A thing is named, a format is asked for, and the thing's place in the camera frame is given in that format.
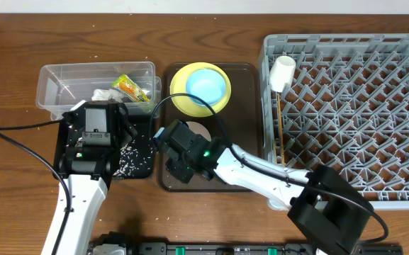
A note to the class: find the grey dishwasher rack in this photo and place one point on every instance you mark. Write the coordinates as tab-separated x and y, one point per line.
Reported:
347	108

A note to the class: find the white tissue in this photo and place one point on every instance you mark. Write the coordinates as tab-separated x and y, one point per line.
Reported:
107	94

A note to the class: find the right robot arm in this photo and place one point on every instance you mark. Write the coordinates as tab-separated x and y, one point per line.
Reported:
328	211

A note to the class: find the black rectangular tray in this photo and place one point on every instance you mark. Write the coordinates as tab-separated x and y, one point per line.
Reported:
140	123

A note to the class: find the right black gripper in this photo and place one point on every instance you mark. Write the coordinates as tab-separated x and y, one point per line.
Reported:
175	164

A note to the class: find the green orange snack wrapper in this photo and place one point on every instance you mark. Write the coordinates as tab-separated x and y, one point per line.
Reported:
127	86

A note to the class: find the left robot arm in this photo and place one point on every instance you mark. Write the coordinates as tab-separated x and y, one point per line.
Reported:
79	200

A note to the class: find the rice grains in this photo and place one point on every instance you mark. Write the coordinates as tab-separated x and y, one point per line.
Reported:
135	162

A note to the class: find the light blue bowl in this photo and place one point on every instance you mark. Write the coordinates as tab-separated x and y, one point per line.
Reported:
207	84

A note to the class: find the clear plastic bin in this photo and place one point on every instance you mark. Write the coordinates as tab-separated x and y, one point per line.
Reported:
62	86

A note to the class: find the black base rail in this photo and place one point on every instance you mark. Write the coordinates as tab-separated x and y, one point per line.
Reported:
118	243

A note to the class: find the dark brown serving tray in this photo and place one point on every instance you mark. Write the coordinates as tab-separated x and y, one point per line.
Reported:
242	117

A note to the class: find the white cup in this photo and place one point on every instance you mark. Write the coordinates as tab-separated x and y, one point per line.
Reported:
282	72

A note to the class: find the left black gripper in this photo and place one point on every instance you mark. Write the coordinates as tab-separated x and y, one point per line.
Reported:
125	128

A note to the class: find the white bowl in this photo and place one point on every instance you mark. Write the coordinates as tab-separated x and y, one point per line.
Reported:
199	129

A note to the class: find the yellow plate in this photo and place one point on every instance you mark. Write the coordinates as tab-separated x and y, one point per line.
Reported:
192	106

